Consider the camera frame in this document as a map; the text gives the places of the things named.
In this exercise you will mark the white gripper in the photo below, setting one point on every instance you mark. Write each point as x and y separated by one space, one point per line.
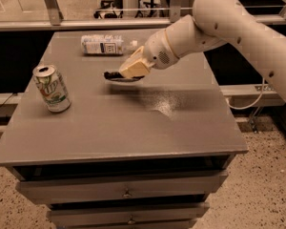
157 52

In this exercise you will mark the dark rxbar chocolate bar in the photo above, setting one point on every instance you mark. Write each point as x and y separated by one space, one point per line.
118 77

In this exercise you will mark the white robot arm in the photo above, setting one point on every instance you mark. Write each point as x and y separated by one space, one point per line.
212 24

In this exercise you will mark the green white 7up can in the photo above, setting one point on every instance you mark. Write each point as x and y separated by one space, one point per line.
50 83

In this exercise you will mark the clear plastic water bottle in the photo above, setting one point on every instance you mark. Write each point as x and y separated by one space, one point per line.
106 44

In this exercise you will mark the grey drawer cabinet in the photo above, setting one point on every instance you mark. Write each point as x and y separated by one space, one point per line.
172 121

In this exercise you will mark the top grey drawer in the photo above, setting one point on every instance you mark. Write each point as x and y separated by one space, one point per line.
125 187

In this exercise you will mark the grey drawer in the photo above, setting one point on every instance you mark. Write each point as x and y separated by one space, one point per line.
128 215
125 187

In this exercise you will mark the metal window rail frame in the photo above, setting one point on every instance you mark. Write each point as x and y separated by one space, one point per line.
78 15

